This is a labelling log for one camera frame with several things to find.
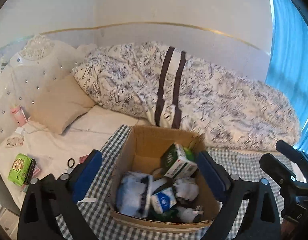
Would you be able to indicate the green foil wrapper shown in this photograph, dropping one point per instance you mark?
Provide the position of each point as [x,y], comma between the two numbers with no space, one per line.
[170,216]

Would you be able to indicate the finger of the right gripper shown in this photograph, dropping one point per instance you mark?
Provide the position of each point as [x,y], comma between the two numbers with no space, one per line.
[277,171]
[292,154]

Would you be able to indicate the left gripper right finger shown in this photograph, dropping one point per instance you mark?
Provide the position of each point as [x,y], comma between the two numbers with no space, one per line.
[261,219]

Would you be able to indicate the white cylindrical bottle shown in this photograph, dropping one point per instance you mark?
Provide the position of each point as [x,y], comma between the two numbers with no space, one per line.
[189,215]

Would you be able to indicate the white tape roll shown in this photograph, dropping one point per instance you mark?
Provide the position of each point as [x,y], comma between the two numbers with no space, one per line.
[133,194]

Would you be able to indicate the blue curtain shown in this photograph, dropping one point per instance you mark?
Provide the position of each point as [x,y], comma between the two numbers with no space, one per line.
[288,69]

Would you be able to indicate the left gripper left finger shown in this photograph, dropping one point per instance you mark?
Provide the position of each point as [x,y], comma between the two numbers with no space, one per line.
[51,197]

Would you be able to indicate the floral folded duvet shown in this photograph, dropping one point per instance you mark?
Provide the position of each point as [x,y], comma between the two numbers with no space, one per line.
[172,89]

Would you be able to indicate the green tissue pack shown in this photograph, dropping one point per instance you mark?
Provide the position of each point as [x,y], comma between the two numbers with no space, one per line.
[21,170]

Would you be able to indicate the patterned phone case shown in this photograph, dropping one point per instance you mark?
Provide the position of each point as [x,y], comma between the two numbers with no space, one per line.
[16,141]

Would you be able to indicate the blue white small packet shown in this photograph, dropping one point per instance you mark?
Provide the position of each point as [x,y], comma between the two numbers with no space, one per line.
[163,200]

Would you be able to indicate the white paper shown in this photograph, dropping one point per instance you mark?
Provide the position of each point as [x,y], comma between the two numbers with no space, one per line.
[186,188]

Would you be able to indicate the beige pillow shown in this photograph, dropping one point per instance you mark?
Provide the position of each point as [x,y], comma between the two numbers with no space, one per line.
[61,104]

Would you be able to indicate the green white medicine box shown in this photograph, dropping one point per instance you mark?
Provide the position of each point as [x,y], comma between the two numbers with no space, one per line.
[178,162]

